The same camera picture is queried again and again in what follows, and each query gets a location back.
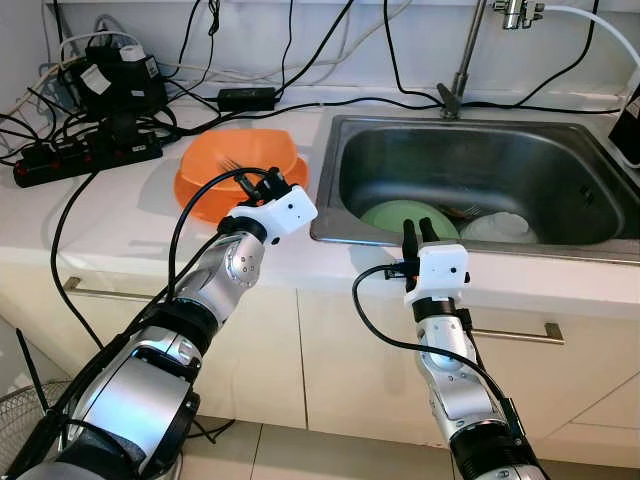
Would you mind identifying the black countertop appliance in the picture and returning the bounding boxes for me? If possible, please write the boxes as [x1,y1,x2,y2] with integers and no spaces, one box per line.
[608,85,640,166]

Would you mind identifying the wire guard floor fan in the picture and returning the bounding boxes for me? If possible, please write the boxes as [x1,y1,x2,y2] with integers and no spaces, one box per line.
[0,380,56,476]

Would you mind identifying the black charger box white labels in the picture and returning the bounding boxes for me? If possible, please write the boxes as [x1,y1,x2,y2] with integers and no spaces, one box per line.
[78,45,169,119]

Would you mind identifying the black power strip cord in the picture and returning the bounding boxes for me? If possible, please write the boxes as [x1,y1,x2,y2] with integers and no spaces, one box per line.
[50,170,109,351]

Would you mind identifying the steel sink faucet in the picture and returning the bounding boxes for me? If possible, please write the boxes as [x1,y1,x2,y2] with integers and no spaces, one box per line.
[438,0,491,121]

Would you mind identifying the orange plastic bowl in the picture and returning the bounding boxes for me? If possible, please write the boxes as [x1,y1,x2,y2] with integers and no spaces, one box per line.
[178,128,301,196]

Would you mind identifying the black adapter cable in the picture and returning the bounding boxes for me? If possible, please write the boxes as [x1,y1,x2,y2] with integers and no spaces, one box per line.
[275,95,631,113]

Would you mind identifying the white water hose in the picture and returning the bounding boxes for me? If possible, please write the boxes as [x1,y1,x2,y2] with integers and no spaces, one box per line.
[543,4,640,171]

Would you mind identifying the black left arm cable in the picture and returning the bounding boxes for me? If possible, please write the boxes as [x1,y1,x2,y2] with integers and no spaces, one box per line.
[165,167,269,311]

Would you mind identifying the cream sink cabinet door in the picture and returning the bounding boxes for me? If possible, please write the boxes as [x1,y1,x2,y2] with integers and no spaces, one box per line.
[297,285,640,451]

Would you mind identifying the white bowl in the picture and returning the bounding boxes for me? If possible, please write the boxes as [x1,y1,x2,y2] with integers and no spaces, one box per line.
[460,210,540,244]

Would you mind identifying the black power strip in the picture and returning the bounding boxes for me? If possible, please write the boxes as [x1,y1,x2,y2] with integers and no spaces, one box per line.
[12,135,164,189]

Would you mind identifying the black wall cable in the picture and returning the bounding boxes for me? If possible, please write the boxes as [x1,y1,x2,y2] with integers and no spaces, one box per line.
[278,0,356,93]
[515,0,601,106]
[282,0,296,91]
[383,0,443,104]

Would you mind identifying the orange plastic plate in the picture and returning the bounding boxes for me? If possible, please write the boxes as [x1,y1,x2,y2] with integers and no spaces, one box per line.
[173,160,311,224]

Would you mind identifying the cream cabinet drawer front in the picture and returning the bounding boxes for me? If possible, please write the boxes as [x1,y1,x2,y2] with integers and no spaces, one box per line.
[0,262,306,431]

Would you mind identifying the long metal cabinet handle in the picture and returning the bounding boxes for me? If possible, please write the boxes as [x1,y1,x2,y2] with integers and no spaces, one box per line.
[470,320,564,346]

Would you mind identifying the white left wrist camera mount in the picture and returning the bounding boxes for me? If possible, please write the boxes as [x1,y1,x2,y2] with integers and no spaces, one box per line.
[228,185,319,247]

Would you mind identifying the metal drawer handle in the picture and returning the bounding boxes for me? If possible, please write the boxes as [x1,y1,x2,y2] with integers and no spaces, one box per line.
[63,277,176,303]

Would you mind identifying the stainless steel sink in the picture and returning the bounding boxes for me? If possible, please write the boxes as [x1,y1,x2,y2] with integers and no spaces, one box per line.
[310,112,640,264]

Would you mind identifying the black power adapter brick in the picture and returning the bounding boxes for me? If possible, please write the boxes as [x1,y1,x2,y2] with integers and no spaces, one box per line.
[217,88,279,112]

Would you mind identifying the chrome wall tap fitting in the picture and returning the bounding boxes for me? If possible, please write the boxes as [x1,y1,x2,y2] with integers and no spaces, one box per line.
[492,0,547,29]

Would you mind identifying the green plate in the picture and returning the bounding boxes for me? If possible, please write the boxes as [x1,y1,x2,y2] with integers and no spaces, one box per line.
[360,200,461,242]

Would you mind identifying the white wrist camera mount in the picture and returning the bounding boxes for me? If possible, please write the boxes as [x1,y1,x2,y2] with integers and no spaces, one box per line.
[403,243,471,306]
[228,185,319,247]

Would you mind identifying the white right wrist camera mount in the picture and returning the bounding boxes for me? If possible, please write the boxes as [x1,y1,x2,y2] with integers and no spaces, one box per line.
[403,243,471,306]

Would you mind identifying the dark metal cutlery piece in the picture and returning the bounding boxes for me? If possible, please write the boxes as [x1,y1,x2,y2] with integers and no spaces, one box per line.
[445,203,486,221]

